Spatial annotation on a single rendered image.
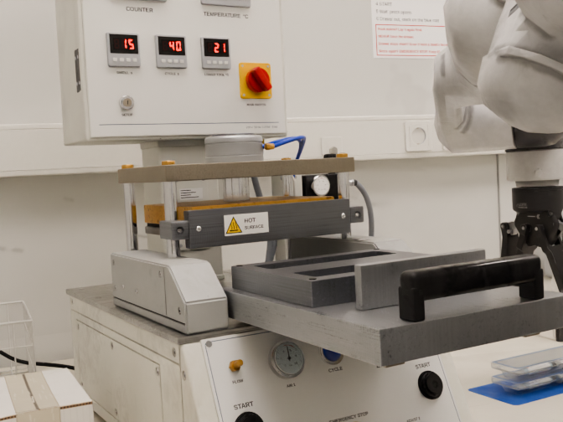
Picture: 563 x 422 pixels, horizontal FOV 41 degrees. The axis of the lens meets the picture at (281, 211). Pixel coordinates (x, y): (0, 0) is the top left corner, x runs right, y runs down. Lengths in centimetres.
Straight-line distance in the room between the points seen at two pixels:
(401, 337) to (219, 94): 65
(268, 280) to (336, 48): 105
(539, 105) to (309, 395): 39
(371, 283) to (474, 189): 126
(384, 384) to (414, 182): 98
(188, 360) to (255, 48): 58
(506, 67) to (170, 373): 46
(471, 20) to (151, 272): 44
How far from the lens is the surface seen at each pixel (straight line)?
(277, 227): 94
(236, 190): 101
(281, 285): 74
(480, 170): 192
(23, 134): 150
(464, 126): 108
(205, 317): 81
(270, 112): 120
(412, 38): 185
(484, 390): 121
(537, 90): 67
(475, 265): 66
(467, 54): 80
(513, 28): 68
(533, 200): 117
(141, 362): 93
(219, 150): 99
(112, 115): 110
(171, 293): 83
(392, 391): 90
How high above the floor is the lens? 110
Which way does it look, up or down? 3 degrees down
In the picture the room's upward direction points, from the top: 3 degrees counter-clockwise
